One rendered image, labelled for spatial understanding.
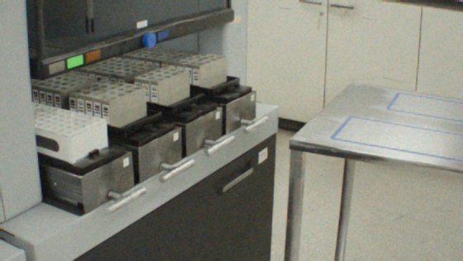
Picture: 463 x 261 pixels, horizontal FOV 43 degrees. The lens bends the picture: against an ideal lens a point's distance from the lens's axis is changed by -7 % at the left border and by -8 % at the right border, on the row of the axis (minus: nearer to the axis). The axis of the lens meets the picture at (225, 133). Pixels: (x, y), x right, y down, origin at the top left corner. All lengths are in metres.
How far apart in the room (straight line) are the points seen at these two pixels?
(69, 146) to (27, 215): 0.14
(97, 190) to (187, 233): 0.33
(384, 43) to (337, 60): 0.29
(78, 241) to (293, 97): 2.53
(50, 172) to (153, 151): 0.21
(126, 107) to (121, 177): 0.16
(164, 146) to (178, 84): 0.19
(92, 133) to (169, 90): 0.28
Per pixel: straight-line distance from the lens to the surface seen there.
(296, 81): 3.45
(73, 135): 1.06
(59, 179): 1.08
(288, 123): 3.59
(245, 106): 1.45
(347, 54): 3.29
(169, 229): 1.29
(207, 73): 1.43
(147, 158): 1.17
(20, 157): 1.05
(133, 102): 1.23
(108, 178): 1.09
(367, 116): 1.30
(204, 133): 1.32
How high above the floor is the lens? 1.23
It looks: 20 degrees down
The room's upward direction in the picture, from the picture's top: straight up
